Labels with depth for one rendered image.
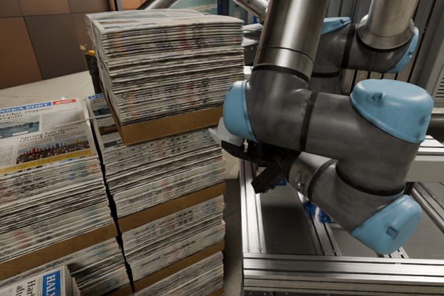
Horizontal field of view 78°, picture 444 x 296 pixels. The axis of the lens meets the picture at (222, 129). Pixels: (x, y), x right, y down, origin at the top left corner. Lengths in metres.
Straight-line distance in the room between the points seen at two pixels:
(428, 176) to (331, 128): 0.62
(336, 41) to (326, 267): 0.78
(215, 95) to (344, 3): 0.58
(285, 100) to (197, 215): 0.54
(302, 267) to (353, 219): 0.78
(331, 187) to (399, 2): 0.41
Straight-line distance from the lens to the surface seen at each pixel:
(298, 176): 0.41
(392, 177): 0.34
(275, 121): 0.32
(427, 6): 1.08
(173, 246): 0.83
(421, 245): 1.42
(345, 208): 0.37
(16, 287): 0.74
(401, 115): 0.30
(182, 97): 0.58
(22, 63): 4.35
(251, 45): 1.82
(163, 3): 1.13
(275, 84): 0.33
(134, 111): 0.56
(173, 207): 0.73
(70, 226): 0.69
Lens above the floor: 1.12
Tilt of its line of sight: 28 degrees down
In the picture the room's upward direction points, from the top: straight up
